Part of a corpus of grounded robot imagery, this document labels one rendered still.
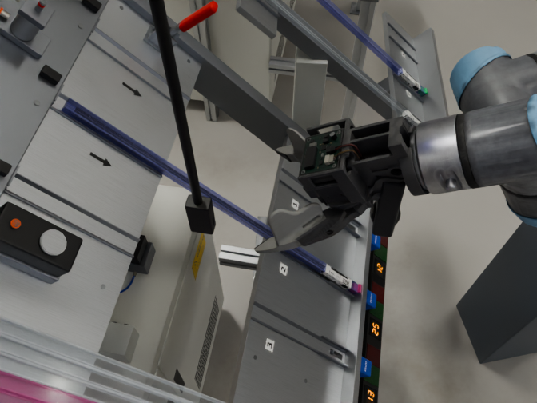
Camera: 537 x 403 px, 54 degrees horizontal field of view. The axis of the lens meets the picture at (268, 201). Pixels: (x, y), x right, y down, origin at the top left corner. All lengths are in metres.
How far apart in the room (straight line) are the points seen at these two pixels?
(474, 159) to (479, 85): 0.17
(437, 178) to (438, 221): 1.31
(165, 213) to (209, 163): 0.86
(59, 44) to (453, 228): 1.48
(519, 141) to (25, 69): 0.45
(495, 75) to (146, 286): 0.66
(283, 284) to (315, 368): 0.12
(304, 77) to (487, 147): 0.58
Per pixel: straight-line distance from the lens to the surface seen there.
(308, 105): 1.09
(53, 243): 0.51
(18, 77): 0.55
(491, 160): 0.51
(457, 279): 1.75
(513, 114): 0.52
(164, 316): 0.95
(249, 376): 0.68
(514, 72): 0.68
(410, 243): 1.76
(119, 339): 0.91
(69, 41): 0.59
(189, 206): 0.46
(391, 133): 0.53
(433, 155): 0.52
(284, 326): 0.73
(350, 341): 0.82
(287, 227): 0.58
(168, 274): 0.98
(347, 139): 0.55
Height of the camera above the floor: 1.50
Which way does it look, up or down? 57 degrees down
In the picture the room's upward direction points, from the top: straight up
